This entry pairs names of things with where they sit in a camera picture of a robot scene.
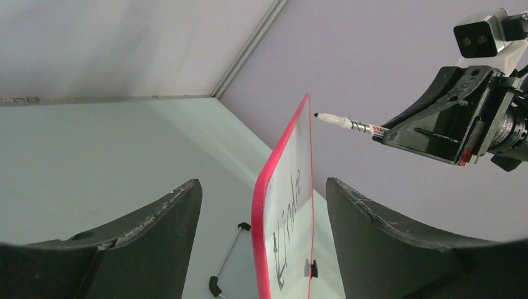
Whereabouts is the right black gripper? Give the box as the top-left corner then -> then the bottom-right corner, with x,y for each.
381,65 -> 527,172

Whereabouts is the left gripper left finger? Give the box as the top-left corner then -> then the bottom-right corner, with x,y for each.
1,179 -> 202,298

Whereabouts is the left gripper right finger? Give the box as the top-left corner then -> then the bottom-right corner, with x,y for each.
326,178 -> 527,298

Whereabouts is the white whiteboard marker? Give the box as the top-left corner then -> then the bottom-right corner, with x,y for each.
314,112 -> 389,138

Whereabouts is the pink framed whiteboard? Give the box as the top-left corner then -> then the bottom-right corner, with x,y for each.
251,94 -> 318,299

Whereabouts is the wire whiteboard stand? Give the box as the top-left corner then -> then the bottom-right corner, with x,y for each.
208,222 -> 319,299

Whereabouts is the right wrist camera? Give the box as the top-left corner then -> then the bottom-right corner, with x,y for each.
453,8 -> 527,75

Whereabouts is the aluminium frame profile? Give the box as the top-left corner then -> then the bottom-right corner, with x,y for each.
210,0 -> 290,99

